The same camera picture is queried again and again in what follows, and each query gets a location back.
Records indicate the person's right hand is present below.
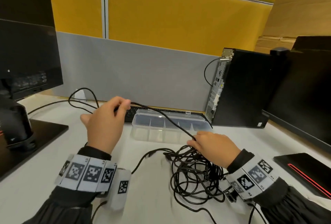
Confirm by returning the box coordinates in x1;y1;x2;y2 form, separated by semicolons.
187;131;241;169

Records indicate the person's left hand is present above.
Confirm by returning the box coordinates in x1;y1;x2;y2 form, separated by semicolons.
80;96;132;154

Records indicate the tangle of black cables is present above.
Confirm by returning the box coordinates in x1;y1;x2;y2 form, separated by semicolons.
130;145;233;224

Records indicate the clear plastic compartment box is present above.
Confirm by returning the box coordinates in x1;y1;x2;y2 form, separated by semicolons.
129;108;213;145

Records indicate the person's left forearm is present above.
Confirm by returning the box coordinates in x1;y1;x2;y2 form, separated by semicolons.
23;145;118;224

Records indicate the person's right forearm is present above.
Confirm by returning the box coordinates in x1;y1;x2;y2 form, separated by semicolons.
227;148;331;224

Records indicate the brown cardboard box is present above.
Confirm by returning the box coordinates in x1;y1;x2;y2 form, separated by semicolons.
254;0;331;54

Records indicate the black keyboard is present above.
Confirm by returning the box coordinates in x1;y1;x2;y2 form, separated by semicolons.
123;105;192;123

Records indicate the right wrist marker band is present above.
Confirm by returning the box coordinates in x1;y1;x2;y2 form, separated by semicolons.
227;155;279;201

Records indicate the wrist marker band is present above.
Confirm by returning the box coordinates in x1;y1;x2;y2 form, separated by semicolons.
54;154;117;193
227;155;279;201

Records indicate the left wrist marker band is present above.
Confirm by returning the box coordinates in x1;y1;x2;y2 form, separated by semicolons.
54;154;117;193

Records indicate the grey desk partition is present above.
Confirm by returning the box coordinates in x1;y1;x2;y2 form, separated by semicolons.
46;31;223;113

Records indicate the black desktop computer tower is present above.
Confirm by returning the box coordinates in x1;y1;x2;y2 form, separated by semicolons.
204;48;272;128

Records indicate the wide black monitor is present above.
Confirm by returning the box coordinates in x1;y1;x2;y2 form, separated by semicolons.
261;36;331;153

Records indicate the black monitor with square stand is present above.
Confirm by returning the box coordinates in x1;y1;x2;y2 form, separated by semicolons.
0;0;69;180

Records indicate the grey webcam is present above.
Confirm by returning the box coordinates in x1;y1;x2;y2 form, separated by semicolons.
270;47;290;56

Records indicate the yellow partition panel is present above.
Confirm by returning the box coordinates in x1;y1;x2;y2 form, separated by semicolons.
0;0;300;57

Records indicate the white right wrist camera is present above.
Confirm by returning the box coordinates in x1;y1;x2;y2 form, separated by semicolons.
222;185;250;215

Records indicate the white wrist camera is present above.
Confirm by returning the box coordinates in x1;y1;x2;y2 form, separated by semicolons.
110;169;132;211
222;185;250;215

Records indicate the black desk power cable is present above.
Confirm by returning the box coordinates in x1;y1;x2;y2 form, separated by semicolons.
27;99;100;116

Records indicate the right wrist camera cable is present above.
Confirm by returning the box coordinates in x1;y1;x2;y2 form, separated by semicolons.
247;202;267;224

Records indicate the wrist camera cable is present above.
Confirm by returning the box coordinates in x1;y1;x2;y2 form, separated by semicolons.
90;200;108;224
247;202;267;224

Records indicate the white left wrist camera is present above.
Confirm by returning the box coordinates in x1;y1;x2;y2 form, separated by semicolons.
110;169;132;211

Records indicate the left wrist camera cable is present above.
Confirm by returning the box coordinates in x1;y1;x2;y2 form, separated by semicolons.
90;200;108;224

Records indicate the thin lock cable silver plug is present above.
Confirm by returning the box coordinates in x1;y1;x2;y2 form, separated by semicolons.
203;55;234;87

